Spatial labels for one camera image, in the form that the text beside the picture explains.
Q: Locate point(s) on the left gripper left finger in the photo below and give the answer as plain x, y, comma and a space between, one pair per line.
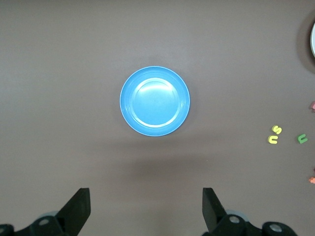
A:
76, 211

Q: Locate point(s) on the blue plate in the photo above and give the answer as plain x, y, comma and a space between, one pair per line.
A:
155, 103

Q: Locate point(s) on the brown table cover sheet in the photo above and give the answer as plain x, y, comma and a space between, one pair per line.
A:
49, 73

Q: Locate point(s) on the beige plate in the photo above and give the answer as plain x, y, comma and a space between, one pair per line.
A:
313, 39

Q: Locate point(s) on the pink foam letter w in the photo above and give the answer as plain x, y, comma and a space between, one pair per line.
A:
312, 105

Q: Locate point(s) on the green foam letter n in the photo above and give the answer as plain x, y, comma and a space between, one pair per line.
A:
300, 139

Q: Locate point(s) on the orange foam letter t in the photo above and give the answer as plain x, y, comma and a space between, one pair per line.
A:
312, 180

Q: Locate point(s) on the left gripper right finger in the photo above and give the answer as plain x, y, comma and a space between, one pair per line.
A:
211, 211

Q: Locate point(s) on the yellow foam letter s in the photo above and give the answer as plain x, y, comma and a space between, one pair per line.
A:
276, 129

